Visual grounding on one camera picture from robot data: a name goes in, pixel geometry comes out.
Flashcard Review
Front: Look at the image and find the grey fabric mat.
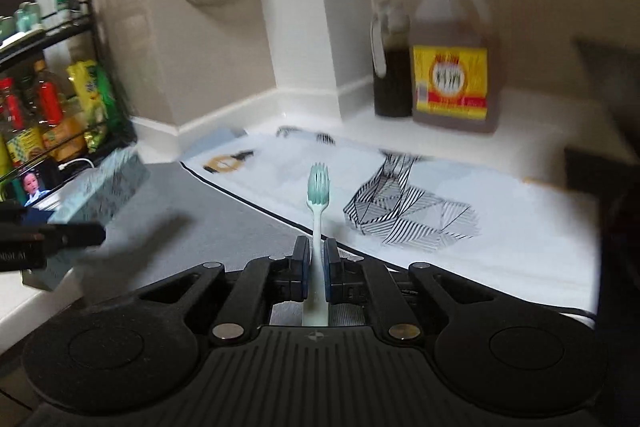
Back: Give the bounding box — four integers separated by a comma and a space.
30, 159, 401, 329

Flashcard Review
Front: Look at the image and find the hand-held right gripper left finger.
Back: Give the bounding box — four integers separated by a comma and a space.
140, 234, 312, 348

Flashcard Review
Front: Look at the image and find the red capped sauce bottle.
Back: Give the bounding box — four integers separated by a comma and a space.
32, 59, 67, 128

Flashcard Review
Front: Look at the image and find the teal patterned tissue box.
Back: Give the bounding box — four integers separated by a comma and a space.
22, 151, 151, 293

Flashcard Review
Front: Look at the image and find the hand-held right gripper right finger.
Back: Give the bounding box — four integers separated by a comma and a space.
323, 237, 493, 348

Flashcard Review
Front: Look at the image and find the mint green plastic fork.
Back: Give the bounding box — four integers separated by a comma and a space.
301, 163, 331, 327

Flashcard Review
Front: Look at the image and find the yellow green snack packet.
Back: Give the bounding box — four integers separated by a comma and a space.
67, 60, 124, 148

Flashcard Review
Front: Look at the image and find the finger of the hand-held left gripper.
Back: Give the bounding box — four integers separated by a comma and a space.
46, 222, 107, 253

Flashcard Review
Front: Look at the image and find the dark oil dispenser bottle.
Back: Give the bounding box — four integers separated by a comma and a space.
370, 0, 415, 118

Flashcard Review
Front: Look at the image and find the white printed mat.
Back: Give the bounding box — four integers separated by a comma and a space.
179, 126, 601, 314

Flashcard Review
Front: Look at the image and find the orange snack packet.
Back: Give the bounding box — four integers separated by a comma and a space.
42, 117, 89, 160

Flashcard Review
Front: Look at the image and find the black smartphone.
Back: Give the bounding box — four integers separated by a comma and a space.
19, 159, 64, 210

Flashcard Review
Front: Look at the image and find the white charging cable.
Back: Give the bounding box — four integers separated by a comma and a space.
56, 156, 97, 174

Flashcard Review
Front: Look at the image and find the black wire rack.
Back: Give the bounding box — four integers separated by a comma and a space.
0, 0, 139, 188

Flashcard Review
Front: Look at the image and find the black wok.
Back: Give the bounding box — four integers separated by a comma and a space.
570, 34, 640, 148

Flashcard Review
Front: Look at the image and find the black stove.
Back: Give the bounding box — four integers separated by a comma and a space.
562, 146, 640, 427

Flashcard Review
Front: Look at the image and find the yellow capped cooking wine jug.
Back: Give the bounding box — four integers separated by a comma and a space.
410, 0, 501, 136

